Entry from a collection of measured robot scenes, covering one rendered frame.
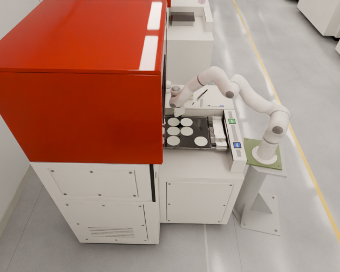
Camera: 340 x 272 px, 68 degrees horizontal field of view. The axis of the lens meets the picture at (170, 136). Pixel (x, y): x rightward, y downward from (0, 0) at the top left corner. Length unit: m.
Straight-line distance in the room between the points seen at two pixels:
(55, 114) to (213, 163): 1.19
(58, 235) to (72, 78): 1.89
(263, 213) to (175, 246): 0.94
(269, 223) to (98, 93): 2.13
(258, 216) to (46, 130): 2.10
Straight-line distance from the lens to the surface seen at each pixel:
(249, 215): 2.72
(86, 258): 2.57
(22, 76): 1.19
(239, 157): 1.86
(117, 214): 1.95
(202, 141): 1.99
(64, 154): 1.47
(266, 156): 2.03
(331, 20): 6.30
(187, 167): 1.91
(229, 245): 2.57
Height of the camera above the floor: 2.34
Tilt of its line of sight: 46 degrees down
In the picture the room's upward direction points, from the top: 1 degrees clockwise
